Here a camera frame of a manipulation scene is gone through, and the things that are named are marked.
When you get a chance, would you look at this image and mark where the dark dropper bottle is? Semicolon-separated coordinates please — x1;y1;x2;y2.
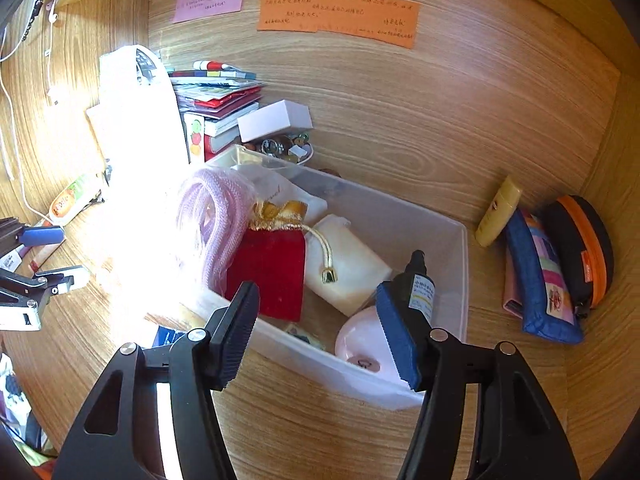
395;250;437;333

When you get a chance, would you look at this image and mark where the red velvet pouch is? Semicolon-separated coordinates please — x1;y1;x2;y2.
223;200;307;322

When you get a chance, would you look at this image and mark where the stack of books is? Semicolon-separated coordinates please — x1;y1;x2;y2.
167;67;266;153

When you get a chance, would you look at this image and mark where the white plastic file holder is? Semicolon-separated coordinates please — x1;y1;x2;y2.
98;45;191;221

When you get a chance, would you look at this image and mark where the small white box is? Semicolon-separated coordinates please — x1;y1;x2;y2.
237;100;313;142

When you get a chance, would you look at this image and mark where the white charging cable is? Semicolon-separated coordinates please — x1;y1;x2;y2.
0;57;55;226

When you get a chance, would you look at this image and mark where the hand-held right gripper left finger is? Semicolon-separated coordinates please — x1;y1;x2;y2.
52;281;261;480

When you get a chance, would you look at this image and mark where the pink round case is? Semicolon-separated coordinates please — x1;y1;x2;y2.
335;306;408;386

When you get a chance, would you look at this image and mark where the white bottle orange label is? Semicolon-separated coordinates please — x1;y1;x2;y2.
49;172;108;226

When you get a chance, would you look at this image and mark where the white bowl of trinkets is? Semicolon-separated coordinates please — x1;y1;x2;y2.
240;132;315;166

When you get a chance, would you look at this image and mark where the patterned cloth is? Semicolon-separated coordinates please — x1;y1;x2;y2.
0;352;53;463

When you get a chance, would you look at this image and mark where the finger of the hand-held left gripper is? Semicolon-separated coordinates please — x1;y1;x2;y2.
0;216;67;249
0;264;92;332

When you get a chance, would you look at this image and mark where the yellow tube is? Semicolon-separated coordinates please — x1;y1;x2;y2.
475;176;523;247

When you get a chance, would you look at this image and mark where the white pillar candle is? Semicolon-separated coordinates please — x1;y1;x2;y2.
302;214;393;317

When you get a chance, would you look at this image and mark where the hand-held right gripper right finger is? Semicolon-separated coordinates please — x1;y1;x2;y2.
375;280;581;480

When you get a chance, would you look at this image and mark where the black orange round case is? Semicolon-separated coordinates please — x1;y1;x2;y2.
542;195;615;318

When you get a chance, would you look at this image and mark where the white earphone cable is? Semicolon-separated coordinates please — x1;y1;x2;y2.
45;1;64;107

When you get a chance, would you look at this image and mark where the fruit print book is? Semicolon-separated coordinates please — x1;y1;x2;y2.
182;112;208;163

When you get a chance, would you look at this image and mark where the pink knitted cloth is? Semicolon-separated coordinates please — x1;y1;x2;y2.
175;167;256;292

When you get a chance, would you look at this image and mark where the clear plastic storage box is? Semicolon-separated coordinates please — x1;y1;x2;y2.
205;145;469;411

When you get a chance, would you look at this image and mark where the blue fabric pencil pouch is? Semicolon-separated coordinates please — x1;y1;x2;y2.
502;208;586;345

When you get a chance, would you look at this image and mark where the pink lip balm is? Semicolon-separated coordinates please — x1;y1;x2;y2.
27;242;67;274

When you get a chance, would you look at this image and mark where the orange sticky note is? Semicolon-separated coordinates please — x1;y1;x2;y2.
257;0;420;51

